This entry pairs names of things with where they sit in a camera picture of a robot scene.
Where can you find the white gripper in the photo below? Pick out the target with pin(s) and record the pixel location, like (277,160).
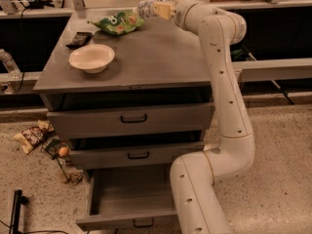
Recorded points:
(180,13)

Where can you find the clear plastic water bottle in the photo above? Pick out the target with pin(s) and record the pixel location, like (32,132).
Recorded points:
(145,10)

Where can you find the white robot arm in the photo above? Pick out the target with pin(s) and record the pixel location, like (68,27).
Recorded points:
(193,175)

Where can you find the grey drawer cabinet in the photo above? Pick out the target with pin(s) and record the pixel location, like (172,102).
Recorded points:
(158,64)

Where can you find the grey top drawer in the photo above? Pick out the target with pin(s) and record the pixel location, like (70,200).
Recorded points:
(130,121)

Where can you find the grey drawer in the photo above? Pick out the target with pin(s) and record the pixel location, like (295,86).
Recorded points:
(132,155)
(130,121)
(129,197)

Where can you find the clear bottle at left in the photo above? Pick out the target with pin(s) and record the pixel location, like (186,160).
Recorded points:
(10,65)

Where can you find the grey middle drawer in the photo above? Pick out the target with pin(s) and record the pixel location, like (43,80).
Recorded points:
(132,155)

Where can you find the clear bottle on floor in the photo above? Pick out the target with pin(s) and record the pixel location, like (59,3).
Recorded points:
(58,169)

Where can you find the grey bottom drawer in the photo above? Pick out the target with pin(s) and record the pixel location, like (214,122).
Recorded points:
(129,197)

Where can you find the green snack bag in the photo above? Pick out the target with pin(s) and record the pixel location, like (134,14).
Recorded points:
(119,24)

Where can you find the white bowl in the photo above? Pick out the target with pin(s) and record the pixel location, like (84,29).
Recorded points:
(92,58)

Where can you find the dark snack bar wrapper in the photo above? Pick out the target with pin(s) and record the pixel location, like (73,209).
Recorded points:
(80,40)

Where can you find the orange ball on floor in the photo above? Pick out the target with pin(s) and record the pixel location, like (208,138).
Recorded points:
(63,151)

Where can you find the dark green packet on floor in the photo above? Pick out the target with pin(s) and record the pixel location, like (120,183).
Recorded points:
(51,145)

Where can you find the crumpled wrapper on floor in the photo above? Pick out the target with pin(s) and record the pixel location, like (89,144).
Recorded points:
(75,177)

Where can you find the brown snack bag on floor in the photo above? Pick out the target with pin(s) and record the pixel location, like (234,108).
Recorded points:
(32,137)

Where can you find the black stand on floor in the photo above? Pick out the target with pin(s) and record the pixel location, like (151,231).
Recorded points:
(19,200)

